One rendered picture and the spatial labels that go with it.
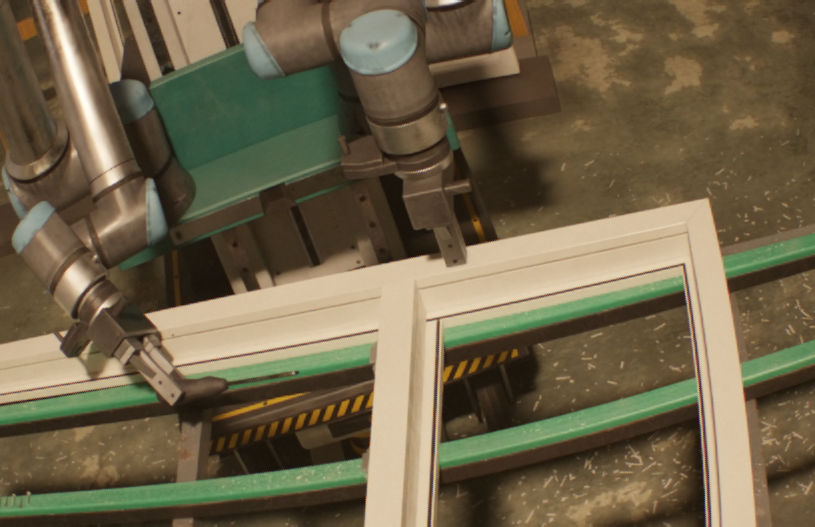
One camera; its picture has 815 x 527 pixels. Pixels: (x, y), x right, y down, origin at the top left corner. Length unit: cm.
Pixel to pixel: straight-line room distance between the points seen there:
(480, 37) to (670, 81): 155
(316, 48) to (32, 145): 79
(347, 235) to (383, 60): 130
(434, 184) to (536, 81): 219
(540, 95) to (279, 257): 115
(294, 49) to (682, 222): 55
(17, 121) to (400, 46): 93
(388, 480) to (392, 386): 16
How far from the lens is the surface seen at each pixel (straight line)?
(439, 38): 245
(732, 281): 187
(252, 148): 270
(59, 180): 251
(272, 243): 293
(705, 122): 373
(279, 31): 182
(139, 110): 251
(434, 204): 176
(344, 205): 285
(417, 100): 171
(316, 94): 268
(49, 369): 209
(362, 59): 168
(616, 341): 311
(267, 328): 195
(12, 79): 232
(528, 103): 385
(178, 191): 260
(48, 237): 192
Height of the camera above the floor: 206
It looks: 36 degrees down
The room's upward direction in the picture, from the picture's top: 21 degrees counter-clockwise
